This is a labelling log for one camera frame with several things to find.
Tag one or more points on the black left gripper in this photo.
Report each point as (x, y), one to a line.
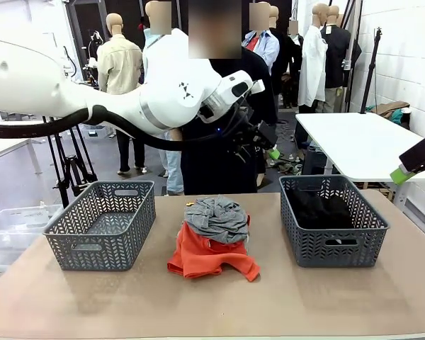
(242, 140)

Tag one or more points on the black garment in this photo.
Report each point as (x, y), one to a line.
(318, 212)

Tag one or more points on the dark heather grey garment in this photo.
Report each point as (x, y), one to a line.
(219, 219)

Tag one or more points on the orange printed t-shirt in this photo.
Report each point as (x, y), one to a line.
(205, 258)

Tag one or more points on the person's right forearm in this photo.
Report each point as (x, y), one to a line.
(175, 135)

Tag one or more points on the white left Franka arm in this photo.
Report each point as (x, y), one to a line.
(163, 95)

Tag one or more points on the person's left hand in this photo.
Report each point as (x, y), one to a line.
(260, 180)

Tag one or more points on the brown and teal clothes pile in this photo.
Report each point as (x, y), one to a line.
(389, 108)

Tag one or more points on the black storage box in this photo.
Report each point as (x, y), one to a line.
(315, 163)

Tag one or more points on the person in black t-shirt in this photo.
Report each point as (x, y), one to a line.
(216, 170)

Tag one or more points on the large white table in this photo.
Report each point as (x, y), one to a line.
(357, 148)

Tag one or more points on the mannequin in black jacket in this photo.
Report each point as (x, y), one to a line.
(290, 63)

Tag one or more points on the mannequin in white shirt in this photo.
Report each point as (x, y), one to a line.
(313, 71)

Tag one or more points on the mannequin in blue shirt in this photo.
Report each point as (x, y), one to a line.
(267, 46)

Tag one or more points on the black light stand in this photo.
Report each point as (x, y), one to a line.
(372, 71)

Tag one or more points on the mannequin in blue fleece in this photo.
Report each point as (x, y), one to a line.
(173, 170)

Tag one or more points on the grey plastic woven basket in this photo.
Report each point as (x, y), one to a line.
(333, 255)
(92, 251)

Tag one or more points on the mannequin in cream shirt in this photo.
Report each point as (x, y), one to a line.
(120, 63)

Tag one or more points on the small white table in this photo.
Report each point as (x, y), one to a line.
(3, 145)

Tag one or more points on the clear plastic storage bin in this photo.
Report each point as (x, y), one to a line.
(14, 226)

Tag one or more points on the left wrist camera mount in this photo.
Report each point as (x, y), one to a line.
(242, 88)

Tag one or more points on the black camera tripod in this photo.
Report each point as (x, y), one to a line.
(69, 170)

